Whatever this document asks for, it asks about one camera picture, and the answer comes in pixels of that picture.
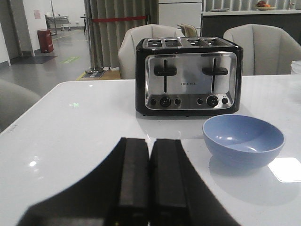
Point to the blue bowl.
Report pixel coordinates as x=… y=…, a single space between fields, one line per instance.
x=242 y=141

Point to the grey chair at left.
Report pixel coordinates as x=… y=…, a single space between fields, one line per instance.
x=14 y=101

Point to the black and steel toaster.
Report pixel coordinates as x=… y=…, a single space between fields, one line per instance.
x=197 y=76

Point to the beige chair behind toaster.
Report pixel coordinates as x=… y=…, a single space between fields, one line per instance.
x=127 y=51

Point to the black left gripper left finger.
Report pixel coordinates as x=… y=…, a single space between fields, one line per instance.
x=115 y=193

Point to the cream chair in background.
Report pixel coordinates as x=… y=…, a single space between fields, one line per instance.
x=188 y=30

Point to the red trash bin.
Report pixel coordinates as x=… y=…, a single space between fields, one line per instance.
x=45 y=40

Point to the fruit plate on counter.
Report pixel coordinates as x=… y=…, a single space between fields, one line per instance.
x=263 y=6

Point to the metal cart in background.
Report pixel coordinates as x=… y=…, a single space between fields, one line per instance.
x=57 y=20

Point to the dark counter with shelf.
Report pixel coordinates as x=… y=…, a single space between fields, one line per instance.
x=216 y=23

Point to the metal stanchion post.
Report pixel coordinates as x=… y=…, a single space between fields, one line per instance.
x=94 y=67

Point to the white cabinet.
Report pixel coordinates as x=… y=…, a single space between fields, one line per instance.
x=174 y=12

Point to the red barrier belt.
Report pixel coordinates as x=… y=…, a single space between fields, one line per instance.
x=119 y=19

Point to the beige chair at right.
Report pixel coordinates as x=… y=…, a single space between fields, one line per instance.
x=267 y=50

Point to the white container at edge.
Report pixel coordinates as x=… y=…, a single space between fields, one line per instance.
x=296 y=67

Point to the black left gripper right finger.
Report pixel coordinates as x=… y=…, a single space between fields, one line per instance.
x=178 y=195

